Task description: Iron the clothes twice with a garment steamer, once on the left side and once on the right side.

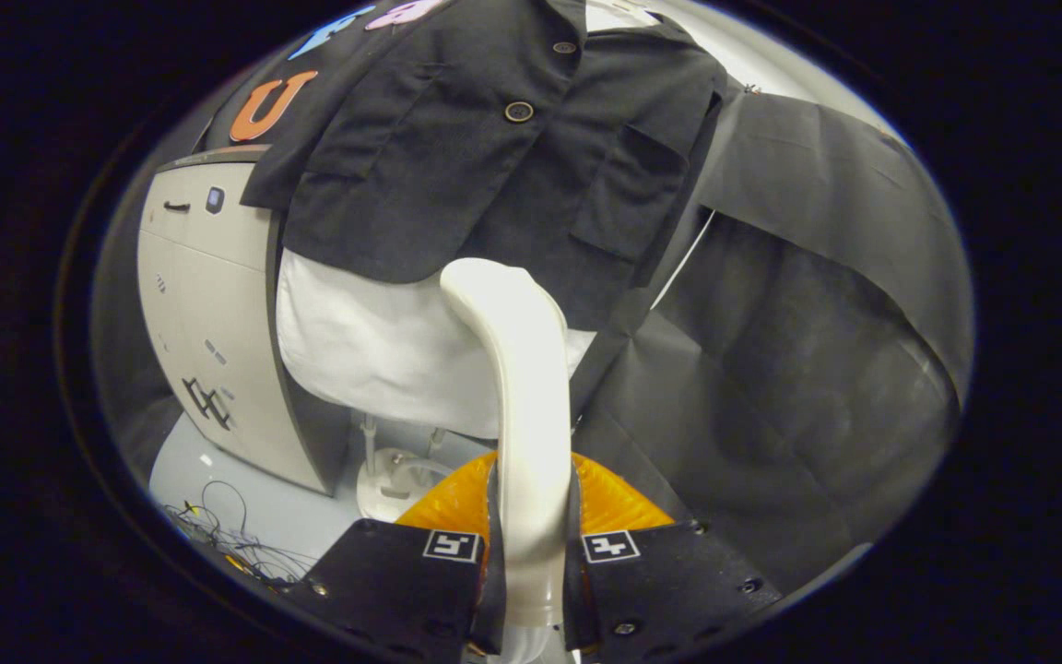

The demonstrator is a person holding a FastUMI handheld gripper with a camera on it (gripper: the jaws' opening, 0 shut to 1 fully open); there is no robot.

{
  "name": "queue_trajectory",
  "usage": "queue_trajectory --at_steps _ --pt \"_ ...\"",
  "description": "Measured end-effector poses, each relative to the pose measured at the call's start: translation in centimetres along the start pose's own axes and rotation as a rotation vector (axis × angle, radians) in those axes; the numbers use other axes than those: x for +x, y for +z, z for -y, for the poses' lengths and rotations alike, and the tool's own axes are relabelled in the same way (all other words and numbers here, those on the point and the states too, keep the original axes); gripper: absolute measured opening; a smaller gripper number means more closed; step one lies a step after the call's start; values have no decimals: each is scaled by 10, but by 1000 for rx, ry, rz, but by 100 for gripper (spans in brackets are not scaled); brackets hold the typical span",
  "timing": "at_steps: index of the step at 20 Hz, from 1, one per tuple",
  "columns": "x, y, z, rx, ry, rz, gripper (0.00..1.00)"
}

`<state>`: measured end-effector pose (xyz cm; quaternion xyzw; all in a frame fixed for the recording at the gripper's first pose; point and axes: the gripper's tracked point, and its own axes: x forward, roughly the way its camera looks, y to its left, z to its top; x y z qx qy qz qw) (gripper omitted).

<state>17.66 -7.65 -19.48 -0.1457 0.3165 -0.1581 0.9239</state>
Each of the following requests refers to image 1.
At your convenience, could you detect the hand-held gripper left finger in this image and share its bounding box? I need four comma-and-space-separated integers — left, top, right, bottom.
287, 450, 509, 660

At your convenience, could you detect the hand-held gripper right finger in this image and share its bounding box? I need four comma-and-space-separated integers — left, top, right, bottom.
563, 450, 783, 658

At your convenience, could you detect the black blazer jacket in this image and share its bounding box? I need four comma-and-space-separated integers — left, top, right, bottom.
241, 0, 730, 333

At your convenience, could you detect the white mannequin stand base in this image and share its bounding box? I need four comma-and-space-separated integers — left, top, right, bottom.
356, 415, 495, 524

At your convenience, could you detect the white mannequin torso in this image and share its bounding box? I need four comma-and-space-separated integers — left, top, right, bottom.
276, 0, 661, 442

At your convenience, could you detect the black backdrop cloth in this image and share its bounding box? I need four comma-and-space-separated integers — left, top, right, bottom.
93, 0, 976, 596

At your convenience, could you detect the beige cabinet with dark top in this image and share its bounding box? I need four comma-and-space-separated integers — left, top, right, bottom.
137, 146, 352, 496

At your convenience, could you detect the tangle of thin floor cables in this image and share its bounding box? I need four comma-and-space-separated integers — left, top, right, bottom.
162, 478, 315, 587

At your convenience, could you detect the thin white cable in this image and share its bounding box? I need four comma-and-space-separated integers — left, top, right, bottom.
649, 210, 714, 311

